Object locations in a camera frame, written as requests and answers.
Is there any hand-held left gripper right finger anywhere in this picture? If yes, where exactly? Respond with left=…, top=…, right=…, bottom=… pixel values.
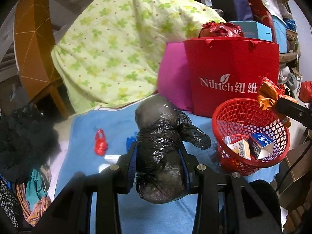
left=177, top=146, right=271, bottom=234

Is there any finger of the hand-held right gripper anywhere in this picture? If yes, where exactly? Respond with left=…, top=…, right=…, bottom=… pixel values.
left=275, top=97, right=312, bottom=127

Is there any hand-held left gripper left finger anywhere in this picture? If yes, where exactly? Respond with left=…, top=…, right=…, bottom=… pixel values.
left=32, top=141, right=139, bottom=234

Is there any blue plastic bag bundle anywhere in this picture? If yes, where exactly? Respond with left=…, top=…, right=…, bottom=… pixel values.
left=126, top=136, right=137, bottom=153

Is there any orange foil wrapper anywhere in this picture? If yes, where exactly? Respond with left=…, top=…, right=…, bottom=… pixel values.
left=257, top=76, right=298, bottom=128

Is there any black plastic bag bundle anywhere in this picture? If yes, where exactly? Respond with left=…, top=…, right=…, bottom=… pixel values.
left=135, top=96, right=212, bottom=205

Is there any small red plastic bag bundle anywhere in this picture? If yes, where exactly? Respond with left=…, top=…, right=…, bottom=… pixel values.
left=95, top=129, right=108, bottom=156

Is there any red plastic mesh basket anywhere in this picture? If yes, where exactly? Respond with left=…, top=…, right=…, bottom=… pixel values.
left=212, top=98, right=291, bottom=176

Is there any blue medicine box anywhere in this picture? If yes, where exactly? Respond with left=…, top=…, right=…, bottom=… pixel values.
left=248, top=132, right=275, bottom=160

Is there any orange white medicine box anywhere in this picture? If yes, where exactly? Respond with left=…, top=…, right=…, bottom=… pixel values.
left=227, top=139, right=251, bottom=161

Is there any blue blanket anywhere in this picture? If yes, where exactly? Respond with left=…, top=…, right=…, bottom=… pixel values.
left=54, top=102, right=281, bottom=234

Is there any pale bed sheet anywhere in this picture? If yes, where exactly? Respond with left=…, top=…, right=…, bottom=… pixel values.
left=50, top=124, right=74, bottom=195

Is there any blue storage box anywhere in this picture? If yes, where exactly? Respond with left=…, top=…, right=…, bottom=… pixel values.
left=270, top=15, right=287, bottom=53

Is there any red paper bag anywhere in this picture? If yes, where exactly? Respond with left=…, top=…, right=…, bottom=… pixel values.
left=183, top=37, right=280, bottom=118

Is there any light blue carton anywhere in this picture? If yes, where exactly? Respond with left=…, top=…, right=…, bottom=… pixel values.
left=228, top=21, right=273, bottom=42

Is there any magenta pillow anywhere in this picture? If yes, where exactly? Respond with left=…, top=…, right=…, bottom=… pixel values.
left=157, top=41, right=195, bottom=114

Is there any dark red box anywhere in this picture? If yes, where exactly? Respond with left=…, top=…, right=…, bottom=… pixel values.
left=248, top=0, right=277, bottom=43

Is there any teal cloth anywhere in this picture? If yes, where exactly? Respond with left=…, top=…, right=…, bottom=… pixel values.
left=26, top=168, right=49, bottom=207

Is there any pink yellow striped cloth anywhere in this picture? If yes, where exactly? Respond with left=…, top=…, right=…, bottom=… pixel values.
left=16, top=183, right=53, bottom=226

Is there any crumpled red plastic bag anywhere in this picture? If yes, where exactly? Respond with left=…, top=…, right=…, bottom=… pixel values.
left=200, top=21, right=245, bottom=39

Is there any black clothing pile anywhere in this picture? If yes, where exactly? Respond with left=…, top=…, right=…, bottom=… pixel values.
left=0, top=104, right=61, bottom=173

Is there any green clover print quilt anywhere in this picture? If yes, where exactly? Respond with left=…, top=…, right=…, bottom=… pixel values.
left=51, top=0, right=226, bottom=114

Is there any dark blue bag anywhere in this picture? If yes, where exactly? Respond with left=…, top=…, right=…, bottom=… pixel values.
left=211, top=0, right=254, bottom=22

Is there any black white dotted cloth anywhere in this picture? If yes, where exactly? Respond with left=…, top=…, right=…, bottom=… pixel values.
left=0, top=175, right=20, bottom=228

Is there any orange wooden cabinet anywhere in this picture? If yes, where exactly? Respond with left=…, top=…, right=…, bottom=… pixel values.
left=13, top=0, right=74, bottom=117

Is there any black cable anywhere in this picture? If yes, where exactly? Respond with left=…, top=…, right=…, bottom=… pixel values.
left=275, top=140, right=312, bottom=193

